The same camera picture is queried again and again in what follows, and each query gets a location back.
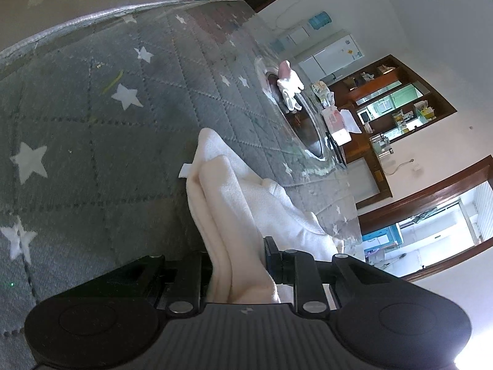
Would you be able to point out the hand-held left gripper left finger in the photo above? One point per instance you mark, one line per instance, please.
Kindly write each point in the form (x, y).
(188, 273)

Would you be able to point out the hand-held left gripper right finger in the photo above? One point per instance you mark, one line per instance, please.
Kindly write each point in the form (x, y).
(270, 260)

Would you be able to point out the cream fleece garment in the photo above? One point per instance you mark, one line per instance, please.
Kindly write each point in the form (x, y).
(231, 208)

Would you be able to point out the blue and white cabinet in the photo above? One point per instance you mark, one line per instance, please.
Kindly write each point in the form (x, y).
(381, 239)

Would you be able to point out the round dark turntable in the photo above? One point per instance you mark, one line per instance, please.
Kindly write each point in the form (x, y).
(308, 131)

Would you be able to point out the white tissue box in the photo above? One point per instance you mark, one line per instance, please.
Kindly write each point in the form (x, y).
(344, 133)

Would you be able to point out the pink tissue packet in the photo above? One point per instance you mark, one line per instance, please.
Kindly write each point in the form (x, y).
(332, 117)

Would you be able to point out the pale green cloth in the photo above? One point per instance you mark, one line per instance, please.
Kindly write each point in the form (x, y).
(322, 92)

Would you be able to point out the pair of white gloves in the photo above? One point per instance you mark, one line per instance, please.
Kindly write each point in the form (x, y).
(290, 83)

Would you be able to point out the pink cloth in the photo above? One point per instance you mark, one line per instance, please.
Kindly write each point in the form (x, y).
(285, 70)

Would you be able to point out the wooden display cabinet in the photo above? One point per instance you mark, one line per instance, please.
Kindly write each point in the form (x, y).
(385, 81)

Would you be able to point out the white refrigerator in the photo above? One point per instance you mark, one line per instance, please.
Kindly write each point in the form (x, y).
(331, 56)

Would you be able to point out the white water dispenser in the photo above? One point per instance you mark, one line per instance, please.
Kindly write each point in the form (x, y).
(290, 38)

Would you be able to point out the black rectangular frame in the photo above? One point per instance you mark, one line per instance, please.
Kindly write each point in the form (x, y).
(338, 150)

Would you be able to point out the wooden archway frame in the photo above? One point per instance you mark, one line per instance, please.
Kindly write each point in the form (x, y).
(423, 196)

